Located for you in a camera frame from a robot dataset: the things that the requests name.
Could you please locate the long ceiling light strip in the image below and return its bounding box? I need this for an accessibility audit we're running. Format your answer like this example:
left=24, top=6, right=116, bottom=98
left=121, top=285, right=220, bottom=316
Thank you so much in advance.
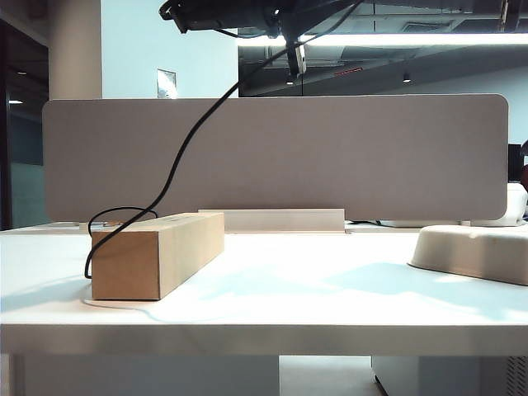
left=237, top=32, right=528, bottom=47

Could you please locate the long brown cardboard box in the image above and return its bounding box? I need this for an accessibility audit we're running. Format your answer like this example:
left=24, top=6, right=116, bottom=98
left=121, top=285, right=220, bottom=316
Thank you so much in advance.
left=91, top=212, right=226, bottom=301

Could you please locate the black charging cable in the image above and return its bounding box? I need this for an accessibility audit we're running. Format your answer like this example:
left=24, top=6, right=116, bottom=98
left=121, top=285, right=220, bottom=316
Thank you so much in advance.
left=83, top=40, right=298, bottom=280

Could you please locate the grey fabric desk divider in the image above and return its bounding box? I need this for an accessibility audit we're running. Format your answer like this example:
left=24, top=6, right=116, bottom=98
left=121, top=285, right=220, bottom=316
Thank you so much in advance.
left=42, top=93, right=511, bottom=224

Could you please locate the black monitor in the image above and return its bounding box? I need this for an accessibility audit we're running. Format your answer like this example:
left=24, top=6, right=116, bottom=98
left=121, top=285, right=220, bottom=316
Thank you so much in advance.
left=507, top=144, right=521, bottom=182

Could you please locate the framed wall notice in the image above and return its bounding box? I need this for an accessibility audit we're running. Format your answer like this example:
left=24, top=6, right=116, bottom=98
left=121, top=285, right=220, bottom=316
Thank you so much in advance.
left=156, top=68, right=177, bottom=100

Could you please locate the white rounded appliance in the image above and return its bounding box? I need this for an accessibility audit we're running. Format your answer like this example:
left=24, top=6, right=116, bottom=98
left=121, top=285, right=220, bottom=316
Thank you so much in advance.
left=506, top=183, right=528, bottom=226

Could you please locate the beige moulded pulp tray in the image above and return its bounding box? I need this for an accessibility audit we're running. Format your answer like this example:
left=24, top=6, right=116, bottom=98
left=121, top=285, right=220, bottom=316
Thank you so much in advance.
left=407, top=224, right=528, bottom=286

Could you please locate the person in background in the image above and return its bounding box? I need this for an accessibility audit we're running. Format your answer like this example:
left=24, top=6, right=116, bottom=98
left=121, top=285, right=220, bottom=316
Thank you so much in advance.
left=519, top=139, right=528, bottom=195

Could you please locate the beige round pillar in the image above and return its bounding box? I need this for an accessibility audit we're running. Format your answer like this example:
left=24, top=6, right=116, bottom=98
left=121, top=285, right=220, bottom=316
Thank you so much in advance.
left=48, top=0, right=103, bottom=100

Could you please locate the white rectangular cable tray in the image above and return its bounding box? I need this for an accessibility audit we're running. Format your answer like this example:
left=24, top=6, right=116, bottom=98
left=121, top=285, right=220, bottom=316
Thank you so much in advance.
left=197, top=208, right=346, bottom=232

